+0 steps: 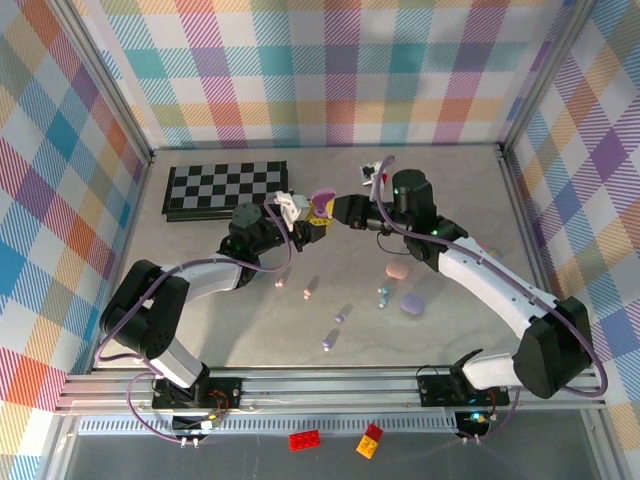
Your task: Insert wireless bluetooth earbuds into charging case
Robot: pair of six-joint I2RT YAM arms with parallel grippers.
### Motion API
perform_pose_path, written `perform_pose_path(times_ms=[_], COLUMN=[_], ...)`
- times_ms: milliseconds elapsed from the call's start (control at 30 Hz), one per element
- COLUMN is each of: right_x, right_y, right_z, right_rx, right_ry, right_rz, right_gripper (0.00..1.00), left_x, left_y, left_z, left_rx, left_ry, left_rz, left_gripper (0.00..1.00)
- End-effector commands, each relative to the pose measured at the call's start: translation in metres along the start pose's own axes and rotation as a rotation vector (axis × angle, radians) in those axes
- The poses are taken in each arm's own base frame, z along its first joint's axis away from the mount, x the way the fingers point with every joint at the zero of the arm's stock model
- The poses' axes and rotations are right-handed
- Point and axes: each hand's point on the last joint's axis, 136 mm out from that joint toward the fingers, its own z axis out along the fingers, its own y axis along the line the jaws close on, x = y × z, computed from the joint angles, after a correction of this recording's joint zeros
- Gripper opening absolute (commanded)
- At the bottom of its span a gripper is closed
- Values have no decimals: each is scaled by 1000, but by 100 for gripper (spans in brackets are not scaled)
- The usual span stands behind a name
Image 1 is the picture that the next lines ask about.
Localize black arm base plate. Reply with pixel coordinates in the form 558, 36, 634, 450
416, 367, 512, 409
151, 375, 245, 412

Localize orange yellow toy brick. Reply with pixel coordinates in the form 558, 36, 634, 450
355, 433, 381, 460

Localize black folding chessboard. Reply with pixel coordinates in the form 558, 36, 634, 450
160, 160, 290, 223

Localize large red toy brick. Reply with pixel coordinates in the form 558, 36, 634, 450
288, 429, 322, 453

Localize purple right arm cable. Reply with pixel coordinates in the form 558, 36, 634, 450
372, 155, 609, 444

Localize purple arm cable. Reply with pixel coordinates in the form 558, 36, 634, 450
94, 195, 296, 446
372, 155, 609, 444

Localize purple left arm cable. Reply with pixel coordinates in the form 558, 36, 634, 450
94, 195, 296, 446

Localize thin black cable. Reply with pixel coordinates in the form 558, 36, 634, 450
375, 232, 409, 256

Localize magenta earbud charging case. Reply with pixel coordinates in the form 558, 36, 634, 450
309, 187, 337, 221

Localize lavender earbud charging case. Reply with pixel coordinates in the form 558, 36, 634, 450
400, 293, 426, 317

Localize aluminium side rail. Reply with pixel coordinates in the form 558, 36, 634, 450
498, 143, 574, 369
88, 149, 157, 374

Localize slotted white cable duct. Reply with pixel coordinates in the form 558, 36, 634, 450
78, 417, 460, 436

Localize aluminium front rail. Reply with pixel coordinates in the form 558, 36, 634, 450
53, 366, 609, 415

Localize aluminium frame post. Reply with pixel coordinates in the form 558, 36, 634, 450
497, 0, 599, 159
47, 0, 156, 166

